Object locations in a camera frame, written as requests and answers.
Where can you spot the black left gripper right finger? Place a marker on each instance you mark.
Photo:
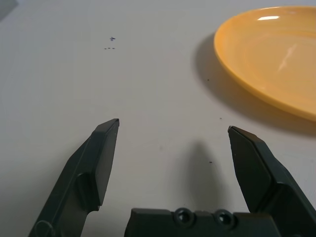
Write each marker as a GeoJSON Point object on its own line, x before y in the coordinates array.
{"type": "Point", "coordinates": [251, 168]}

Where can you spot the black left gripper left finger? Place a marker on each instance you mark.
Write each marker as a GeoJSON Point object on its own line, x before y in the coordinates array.
{"type": "Point", "coordinates": [93, 160]}

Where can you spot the yellow plastic plate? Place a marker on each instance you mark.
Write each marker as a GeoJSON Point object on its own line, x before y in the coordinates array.
{"type": "Point", "coordinates": [271, 61]}

